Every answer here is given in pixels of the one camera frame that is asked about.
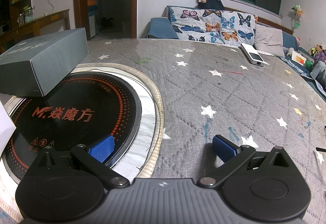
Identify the white handheld device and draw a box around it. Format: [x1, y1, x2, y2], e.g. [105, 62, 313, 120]
[241, 43, 265, 65]

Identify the dark grey cardboard box lid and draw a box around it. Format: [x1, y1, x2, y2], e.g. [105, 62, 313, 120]
[0, 28, 89, 97]

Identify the butterfly print pillow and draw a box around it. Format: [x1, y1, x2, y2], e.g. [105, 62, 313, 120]
[220, 10, 256, 45]
[168, 7, 223, 44]

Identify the picture book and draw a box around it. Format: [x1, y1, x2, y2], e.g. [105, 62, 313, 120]
[290, 50, 307, 65]

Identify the grey pillow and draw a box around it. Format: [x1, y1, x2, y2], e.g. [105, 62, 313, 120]
[254, 23, 284, 58]

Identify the blue sofa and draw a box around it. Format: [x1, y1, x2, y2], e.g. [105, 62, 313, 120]
[146, 5, 326, 101]

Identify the stuffed toy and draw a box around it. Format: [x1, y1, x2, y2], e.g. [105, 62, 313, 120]
[308, 45, 325, 58]

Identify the white cardboard box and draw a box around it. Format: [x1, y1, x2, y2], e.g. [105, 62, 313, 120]
[0, 101, 16, 156]

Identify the large glass jar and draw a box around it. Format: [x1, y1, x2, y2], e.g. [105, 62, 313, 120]
[24, 7, 35, 23]

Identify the wooden side table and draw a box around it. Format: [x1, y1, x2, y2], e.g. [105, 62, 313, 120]
[0, 9, 70, 46]

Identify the grey star-patterned desktop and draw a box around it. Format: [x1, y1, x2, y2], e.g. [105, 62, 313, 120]
[0, 38, 326, 224]

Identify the colourful pinwheel toy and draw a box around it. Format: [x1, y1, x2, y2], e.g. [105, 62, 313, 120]
[290, 5, 305, 36]

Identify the black round induction cooker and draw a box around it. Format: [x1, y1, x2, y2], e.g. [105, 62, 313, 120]
[4, 71, 142, 185]

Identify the blue cabinet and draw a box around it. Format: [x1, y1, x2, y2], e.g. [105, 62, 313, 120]
[87, 5, 98, 37]

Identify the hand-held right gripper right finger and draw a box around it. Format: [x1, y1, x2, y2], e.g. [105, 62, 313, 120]
[197, 134, 293, 187]

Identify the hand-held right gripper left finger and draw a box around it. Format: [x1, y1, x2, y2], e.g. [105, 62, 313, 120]
[33, 136, 130, 189]

